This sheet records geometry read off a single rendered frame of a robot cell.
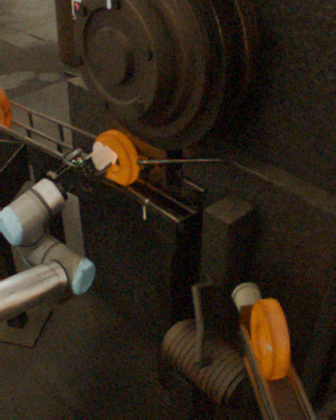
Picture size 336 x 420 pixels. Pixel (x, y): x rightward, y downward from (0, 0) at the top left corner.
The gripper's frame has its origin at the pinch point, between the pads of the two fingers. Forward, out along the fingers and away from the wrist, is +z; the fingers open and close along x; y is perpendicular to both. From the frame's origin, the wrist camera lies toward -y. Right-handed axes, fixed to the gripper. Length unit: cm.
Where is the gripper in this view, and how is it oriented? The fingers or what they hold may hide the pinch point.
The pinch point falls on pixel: (115, 152)
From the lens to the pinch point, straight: 147.2
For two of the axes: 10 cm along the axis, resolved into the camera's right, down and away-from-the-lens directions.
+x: -6.8, -4.1, 6.0
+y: -2.0, -6.9, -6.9
